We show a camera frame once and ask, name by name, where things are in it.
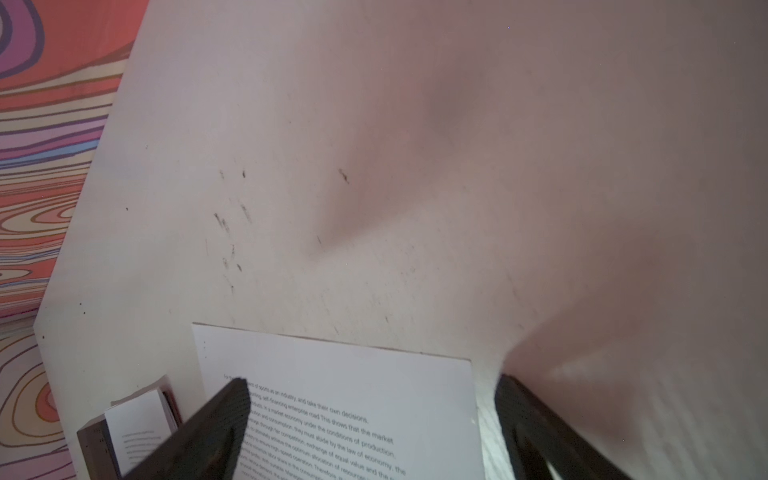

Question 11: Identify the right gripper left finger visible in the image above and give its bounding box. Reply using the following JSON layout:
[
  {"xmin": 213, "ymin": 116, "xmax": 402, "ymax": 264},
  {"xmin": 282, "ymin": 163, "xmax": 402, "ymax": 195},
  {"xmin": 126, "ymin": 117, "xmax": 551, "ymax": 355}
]
[{"xmin": 123, "ymin": 378, "xmax": 251, "ymax": 480}]

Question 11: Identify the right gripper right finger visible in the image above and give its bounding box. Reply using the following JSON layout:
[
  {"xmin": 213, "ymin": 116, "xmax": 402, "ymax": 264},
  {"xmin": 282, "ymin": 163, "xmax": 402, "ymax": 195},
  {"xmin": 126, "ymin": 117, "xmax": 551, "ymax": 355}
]
[{"xmin": 494, "ymin": 374, "xmax": 628, "ymax": 479}]

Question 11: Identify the printed paper sheet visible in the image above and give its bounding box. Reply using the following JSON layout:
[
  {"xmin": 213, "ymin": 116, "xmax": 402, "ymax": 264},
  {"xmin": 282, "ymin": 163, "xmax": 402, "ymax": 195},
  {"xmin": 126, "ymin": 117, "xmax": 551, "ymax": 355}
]
[
  {"xmin": 192, "ymin": 324, "xmax": 485, "ymax": 479},
  {"xmin": 105, "ymin": 376, "xmax": 182, "ymax": 477}
]

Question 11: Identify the orange black file folder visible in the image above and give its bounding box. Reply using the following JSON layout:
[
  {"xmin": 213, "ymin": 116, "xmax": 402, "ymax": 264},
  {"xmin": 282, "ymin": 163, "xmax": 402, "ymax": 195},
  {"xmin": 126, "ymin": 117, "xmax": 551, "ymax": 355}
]
[{"xmin": 76, "ymin": 389, "xmax": 184, "ymax": 480}]

